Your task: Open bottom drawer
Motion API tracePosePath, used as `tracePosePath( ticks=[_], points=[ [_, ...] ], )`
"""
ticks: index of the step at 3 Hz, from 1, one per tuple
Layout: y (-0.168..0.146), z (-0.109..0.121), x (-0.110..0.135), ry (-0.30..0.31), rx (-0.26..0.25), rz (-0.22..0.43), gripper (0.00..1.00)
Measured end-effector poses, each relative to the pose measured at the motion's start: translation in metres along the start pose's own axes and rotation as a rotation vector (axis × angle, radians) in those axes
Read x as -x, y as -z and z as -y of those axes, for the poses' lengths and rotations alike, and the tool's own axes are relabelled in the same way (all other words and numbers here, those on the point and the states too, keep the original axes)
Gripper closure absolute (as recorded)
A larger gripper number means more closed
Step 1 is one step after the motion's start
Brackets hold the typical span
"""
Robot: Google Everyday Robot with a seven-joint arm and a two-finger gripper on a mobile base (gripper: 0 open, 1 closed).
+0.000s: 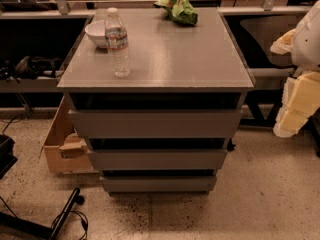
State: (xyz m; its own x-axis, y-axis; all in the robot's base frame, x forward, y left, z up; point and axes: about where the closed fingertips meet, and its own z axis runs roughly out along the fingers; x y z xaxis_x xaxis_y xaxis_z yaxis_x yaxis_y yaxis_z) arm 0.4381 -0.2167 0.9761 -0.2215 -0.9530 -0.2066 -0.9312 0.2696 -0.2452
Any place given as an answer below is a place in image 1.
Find clear plastic water bottle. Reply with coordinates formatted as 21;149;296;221
104;7;130;78

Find grey bottom drawer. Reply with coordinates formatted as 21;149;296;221
101;176;217;192

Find black chair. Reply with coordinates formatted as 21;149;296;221
240;15;300;69

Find white ceramic bowl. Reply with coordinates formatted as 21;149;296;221
85;20;106;48

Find grey top drawer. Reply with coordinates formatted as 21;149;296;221
69;110;242;138

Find cardboard box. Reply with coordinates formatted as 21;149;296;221
43;98;95;174

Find grey drawer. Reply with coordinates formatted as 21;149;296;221
88;149;227;170
69;110;242;138
101;176;217;192

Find grey drawer cabinet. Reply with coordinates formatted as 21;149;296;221
58;8;254;179

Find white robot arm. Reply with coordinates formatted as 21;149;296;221
270;1;320;138

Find grey middle drawer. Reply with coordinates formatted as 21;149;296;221
88;149;227;170

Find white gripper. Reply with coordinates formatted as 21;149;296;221
273;71;320;138

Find black stand with cable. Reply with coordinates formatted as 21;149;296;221
0;187;89;240

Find black box at left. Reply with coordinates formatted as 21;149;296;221
0;135;17;179

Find green chip bag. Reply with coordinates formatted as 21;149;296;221
154;0;198;26

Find black headphones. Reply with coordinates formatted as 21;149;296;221
0;56;62;81

